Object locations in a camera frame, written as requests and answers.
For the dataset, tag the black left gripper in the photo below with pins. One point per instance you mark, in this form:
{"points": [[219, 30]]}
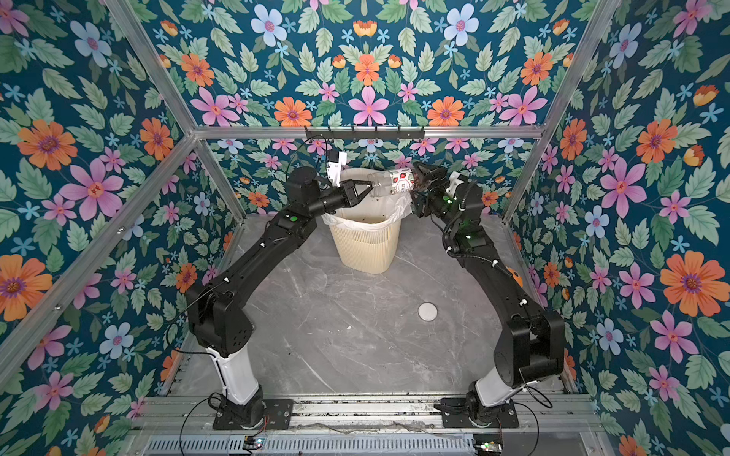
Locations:
{"points": [[349, 200]]}

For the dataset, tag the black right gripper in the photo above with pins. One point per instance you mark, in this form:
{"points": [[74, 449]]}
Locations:
{"points": [[422, 186]]}

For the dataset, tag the white round jar lid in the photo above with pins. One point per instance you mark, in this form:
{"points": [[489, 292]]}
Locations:
{"points": [[427, 311]]}

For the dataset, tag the jar with white lid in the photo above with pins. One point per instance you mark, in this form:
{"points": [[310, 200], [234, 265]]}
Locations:
{"points": [[392, 182]]}

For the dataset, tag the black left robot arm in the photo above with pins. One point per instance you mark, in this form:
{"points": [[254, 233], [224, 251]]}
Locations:
{"points": [[215, 310]]}

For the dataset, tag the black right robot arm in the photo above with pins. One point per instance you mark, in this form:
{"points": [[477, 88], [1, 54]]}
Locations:
{"points": [[531, 345]]}

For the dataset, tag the white plastic bin liner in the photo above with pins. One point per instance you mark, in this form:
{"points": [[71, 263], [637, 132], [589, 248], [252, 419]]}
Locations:
{"points": [[396, 206]]}

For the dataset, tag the cream ribbed trash bin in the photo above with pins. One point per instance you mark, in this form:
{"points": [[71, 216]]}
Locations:
{"points": [[365, 244]]}

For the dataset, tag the orange plush toy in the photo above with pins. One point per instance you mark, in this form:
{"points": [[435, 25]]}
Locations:
{"points": [[517, 278]]}

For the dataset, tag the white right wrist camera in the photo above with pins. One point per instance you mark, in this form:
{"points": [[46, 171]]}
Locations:
{"points": [[455, 180]]}

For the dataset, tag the black wall hook rail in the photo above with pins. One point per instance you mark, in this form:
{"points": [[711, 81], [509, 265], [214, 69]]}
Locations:
{"points": [[361, 133]]}

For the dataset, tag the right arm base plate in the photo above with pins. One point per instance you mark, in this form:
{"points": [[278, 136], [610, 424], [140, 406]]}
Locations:
{"points": [[469, 413]]}

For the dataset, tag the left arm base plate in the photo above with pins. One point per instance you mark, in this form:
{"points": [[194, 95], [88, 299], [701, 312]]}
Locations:
{"points": [[257, 415]]}

